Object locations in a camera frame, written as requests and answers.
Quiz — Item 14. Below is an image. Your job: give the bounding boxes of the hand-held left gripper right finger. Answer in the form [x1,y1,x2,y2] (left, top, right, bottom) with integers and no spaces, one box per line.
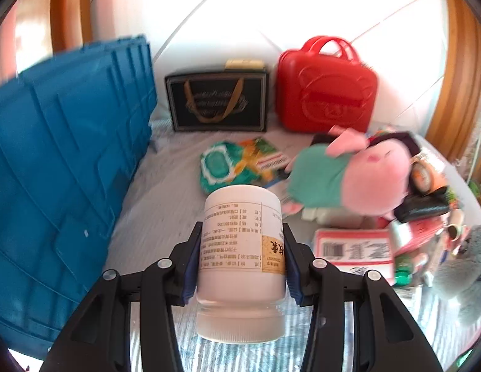
[281,223,445,372]

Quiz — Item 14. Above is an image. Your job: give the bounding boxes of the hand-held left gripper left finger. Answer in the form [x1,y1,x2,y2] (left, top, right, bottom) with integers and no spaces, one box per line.
[39,221,204,372]

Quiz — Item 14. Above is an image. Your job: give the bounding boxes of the white medicine bottle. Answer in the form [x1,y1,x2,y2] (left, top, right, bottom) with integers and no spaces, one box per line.
[195,185,287,343]

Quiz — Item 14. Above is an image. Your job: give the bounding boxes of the blue plastic crate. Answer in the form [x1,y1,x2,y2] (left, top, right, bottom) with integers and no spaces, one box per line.
[0,35,159,361]

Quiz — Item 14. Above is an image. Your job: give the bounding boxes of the pink tissue pack with barcode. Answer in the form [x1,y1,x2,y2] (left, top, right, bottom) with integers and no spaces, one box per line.
[312,228,394,280]

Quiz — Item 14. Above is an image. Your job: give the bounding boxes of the green plastic bottle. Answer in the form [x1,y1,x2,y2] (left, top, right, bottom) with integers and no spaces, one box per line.
[393,254,414,286]

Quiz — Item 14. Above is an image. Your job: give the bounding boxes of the green wet wipes pack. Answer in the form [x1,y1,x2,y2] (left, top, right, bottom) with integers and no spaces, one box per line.
[199,140,264,194]

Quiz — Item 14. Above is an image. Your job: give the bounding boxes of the pink plush toy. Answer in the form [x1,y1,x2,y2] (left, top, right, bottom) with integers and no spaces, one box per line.
[287,126,414,215]

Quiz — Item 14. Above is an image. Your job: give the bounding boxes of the orange green medicine box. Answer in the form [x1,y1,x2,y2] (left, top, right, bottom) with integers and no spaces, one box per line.
[240,136,295,181]

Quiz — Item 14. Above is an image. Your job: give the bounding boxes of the black trash bag roll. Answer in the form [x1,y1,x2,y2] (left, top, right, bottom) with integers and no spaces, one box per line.
[393,194,451,223]

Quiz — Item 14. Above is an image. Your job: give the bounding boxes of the black tape roll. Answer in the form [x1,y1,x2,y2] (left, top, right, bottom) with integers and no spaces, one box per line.
[410,159,437,193]

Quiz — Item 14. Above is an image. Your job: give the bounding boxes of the grey plush toy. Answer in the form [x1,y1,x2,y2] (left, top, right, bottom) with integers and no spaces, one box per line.
[434,225,481,326]

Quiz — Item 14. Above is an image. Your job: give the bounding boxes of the maroon fuzzy cloth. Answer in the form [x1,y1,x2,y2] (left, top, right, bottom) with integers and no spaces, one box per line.
[310,130,423,163]

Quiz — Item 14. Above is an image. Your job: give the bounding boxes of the black gift box gold ribbon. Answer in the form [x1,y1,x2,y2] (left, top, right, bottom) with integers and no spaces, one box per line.
[165,70,269,133]

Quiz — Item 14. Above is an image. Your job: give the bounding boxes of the red plastic carry case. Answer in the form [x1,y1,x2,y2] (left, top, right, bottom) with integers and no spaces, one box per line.
[275,36,379,133]

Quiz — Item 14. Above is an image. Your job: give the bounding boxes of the wooden door frame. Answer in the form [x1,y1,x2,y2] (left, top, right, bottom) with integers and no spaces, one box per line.
[423,0,481,163]

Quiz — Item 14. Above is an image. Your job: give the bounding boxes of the wooden bed post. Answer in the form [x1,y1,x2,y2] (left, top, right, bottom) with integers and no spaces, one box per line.
[50,0,94,53]

